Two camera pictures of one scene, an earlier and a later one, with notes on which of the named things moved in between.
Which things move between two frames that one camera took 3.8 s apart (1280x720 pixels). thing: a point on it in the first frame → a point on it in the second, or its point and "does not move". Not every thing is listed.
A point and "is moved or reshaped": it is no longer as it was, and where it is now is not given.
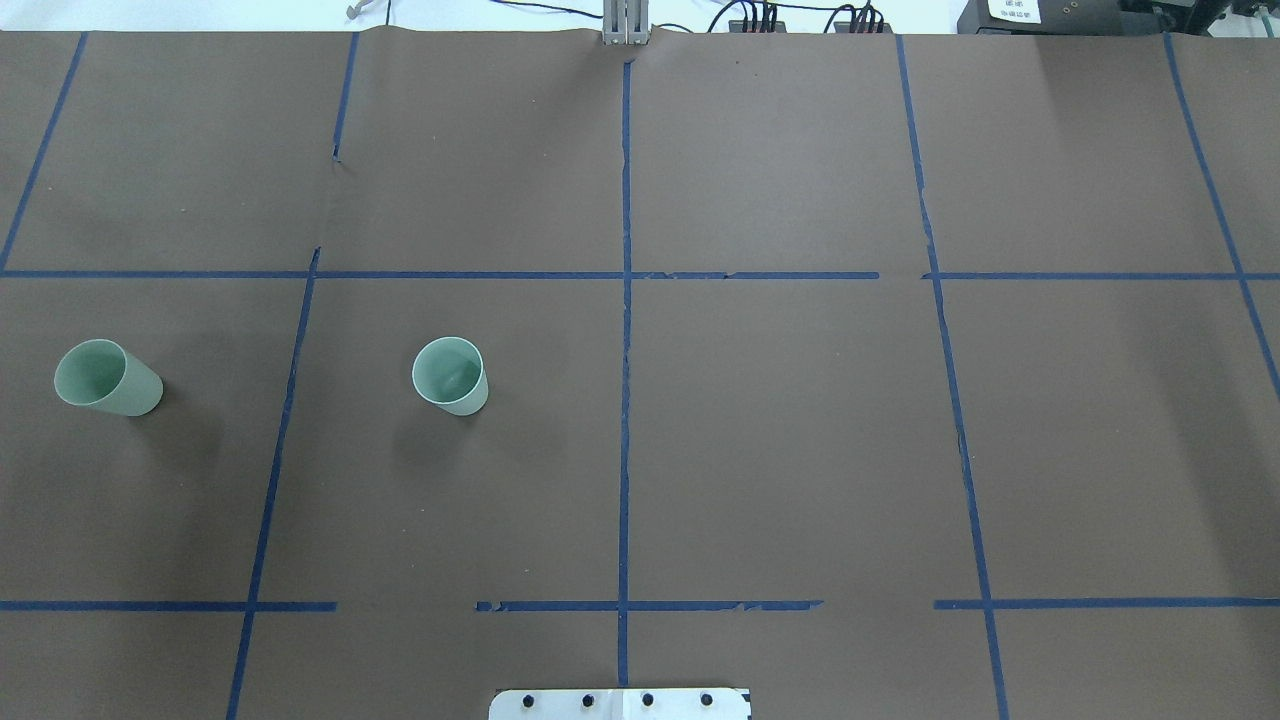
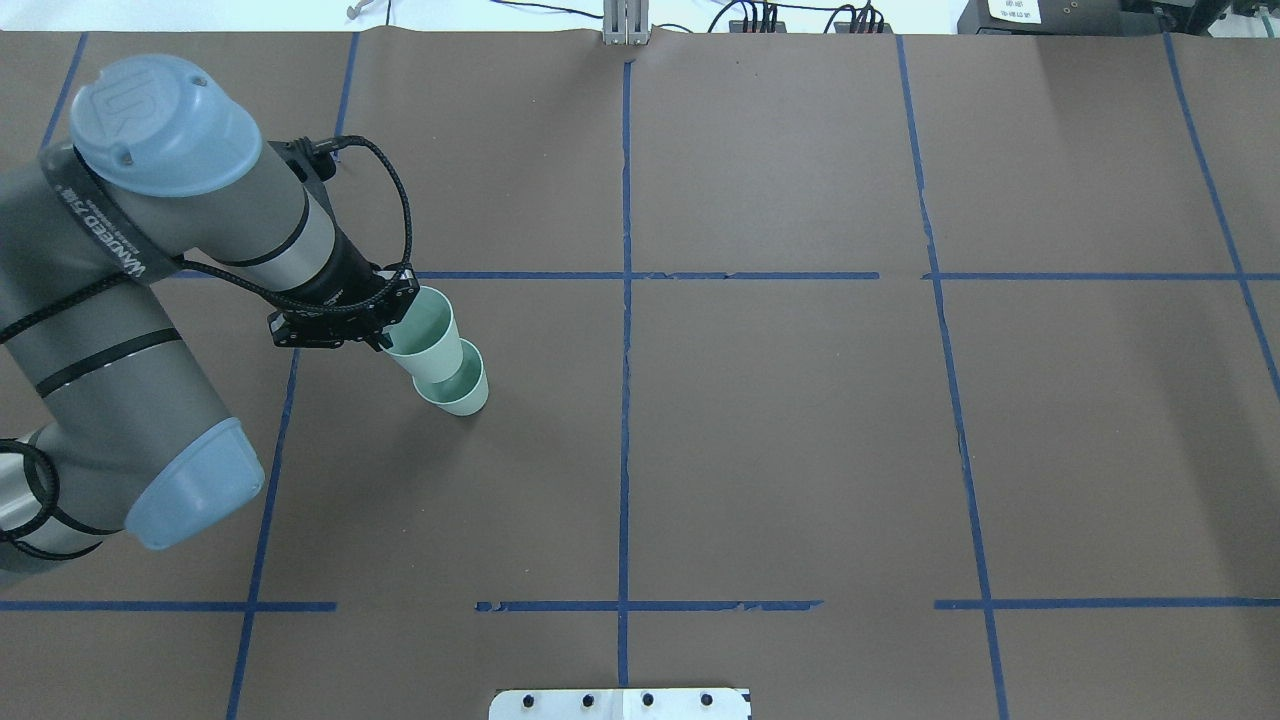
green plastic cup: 450,373 does not move
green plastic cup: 103,374 is moved or reshaped
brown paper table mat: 891,376 does not move
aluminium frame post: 625,22 does not move
